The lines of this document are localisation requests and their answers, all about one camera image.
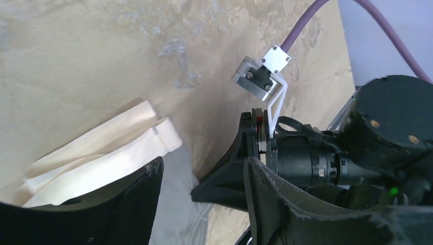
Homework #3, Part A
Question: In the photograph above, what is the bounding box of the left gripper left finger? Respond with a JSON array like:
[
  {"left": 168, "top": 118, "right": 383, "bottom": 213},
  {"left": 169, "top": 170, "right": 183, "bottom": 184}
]
[{"left": 1, "top": 157, "right": 164, "bottom": 244}]

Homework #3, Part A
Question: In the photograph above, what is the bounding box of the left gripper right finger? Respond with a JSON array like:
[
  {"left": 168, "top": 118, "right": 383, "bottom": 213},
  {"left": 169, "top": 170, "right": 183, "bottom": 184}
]
[{"left": 243, "top": 157, "right": 432, "bottom": 244}]

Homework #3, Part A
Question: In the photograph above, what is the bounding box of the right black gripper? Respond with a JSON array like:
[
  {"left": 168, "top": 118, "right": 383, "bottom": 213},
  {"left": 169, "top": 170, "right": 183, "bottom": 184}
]
[{"left": 190, "top": 110, "right": 359, "bottom": 211}]

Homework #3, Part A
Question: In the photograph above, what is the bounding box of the grey underwear cream waistband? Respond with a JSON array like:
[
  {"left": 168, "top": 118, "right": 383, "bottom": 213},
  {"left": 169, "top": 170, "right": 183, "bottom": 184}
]
[{"left": 12, "top": 101, "right": 211, "bottom": 244}]

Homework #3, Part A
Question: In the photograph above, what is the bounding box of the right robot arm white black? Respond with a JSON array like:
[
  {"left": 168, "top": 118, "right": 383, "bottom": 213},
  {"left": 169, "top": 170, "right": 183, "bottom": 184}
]
[{"left": 191, "top": 75, "right": 432, "bottom": 211}]

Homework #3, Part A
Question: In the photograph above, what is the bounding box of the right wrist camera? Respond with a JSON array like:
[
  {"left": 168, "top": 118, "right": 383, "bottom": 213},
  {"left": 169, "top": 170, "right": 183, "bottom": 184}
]
[{"left": 232, "top": 45, "right": 291, "bottom": 138}]

